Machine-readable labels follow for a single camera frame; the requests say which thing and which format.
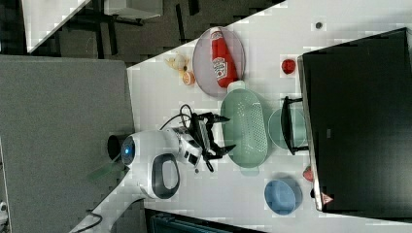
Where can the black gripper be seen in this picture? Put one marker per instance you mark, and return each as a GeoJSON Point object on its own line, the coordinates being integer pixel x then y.
{"type": "Point", "coordinates": [201, 130]}

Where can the green plastic strainer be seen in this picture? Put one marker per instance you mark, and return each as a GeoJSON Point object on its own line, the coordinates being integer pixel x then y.
{"type": "Point", "coordinates": [245, 129]}

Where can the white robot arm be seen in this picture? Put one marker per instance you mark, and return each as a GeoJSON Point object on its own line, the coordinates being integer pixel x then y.
{"type": "Point", "coordinates": [152, 159]}

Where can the green plastic cup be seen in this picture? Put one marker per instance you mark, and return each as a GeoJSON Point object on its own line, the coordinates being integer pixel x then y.
{"type": "Point", "coordinates": [298, 128]}

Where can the orange slice toy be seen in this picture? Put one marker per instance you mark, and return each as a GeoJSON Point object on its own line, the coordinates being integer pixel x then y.
{"type": "Point", "coordinates": [188, 78]}

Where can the red ketchup bottle toy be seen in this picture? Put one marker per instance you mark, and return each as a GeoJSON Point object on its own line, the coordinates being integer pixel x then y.
{"type": "Point", "coordinates": [222, 61]}

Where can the grey round plate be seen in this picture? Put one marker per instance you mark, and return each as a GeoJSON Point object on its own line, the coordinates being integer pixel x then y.
{"type": "Point", "coordinates": [202, 62]}

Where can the peeled banana toy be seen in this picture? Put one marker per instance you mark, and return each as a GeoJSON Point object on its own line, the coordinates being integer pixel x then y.
{"type": "Point", "coordinates": [179, 63]}

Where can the blue plastic bowl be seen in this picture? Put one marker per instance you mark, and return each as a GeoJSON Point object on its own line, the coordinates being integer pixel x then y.
{"type": "Point", "coordinates": [283, 196]}

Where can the red strawberry toy near oven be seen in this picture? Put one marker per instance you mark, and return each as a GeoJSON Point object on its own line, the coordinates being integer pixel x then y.
{"type": "Point", "coordinates": [308, 174]}

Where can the black toaster oven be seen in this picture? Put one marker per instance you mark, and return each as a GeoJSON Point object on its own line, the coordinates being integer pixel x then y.
{"type": "Point", "coordinates": [357, 100]}

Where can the grey partition panel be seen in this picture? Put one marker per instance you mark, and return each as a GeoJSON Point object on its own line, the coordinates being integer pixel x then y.
{"type": "Point", "coordinates": [56, 117]}

